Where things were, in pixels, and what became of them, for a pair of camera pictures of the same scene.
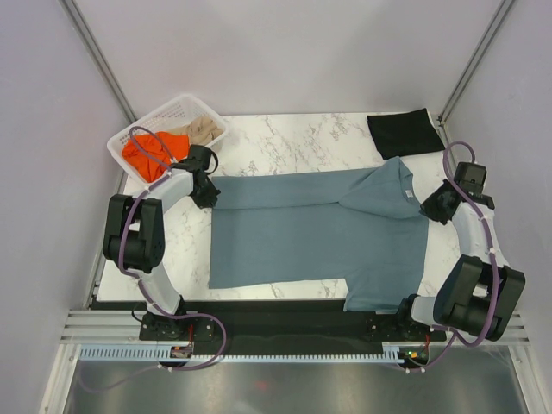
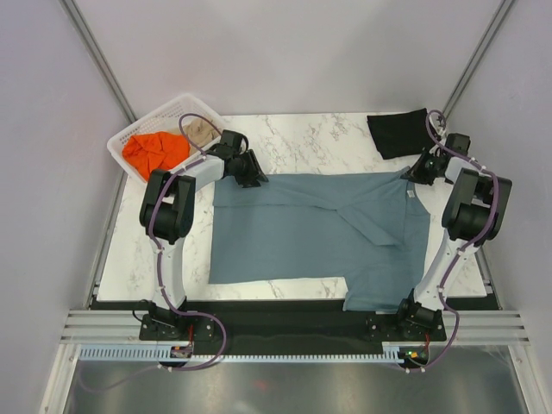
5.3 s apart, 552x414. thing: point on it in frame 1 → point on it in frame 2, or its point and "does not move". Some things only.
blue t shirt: (365, 228) does not move
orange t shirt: (146, 168) does not move
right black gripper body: (433, 205) → (424, 171)
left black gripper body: (206, 196) → (245, 168)
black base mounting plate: (284, 323) does not move
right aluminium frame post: (469, 68) does not move
